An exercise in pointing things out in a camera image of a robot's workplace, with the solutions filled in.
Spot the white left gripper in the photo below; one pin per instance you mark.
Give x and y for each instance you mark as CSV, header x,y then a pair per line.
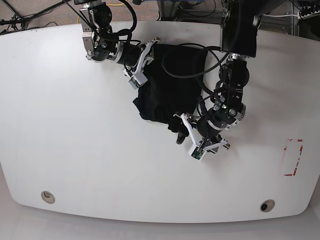
x,y
201,133

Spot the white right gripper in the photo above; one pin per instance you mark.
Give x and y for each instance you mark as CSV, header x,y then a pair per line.
x,y
137,57

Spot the black T-shirt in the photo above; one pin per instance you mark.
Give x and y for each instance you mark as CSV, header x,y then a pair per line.
x,y
162,96

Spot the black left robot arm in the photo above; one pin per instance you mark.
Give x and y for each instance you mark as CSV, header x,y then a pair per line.
x,y
239,28

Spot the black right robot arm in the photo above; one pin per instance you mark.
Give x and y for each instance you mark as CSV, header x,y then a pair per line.
x,y
102,43

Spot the right table grommet hole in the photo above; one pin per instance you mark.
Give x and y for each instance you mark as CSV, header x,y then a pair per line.
x,y
267,206

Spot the table grommet hole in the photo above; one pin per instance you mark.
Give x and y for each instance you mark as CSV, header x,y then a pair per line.
x,y
267,206
48,197

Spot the red tape rectangle marking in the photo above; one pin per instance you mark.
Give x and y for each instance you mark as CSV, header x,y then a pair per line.
x,y
291,156

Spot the left table grommet hole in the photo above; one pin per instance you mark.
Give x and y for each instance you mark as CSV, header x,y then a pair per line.
x,y
48,197

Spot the white power strip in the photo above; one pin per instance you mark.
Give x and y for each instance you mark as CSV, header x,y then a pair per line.
x,y
309,12

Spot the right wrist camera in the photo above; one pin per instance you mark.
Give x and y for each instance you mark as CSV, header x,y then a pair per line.
x,y
137,80

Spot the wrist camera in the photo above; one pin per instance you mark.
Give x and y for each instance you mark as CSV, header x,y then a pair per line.
x,y
196,152
137,80

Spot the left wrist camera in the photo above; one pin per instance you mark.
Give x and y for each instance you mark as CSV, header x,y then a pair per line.
x,y
196,152

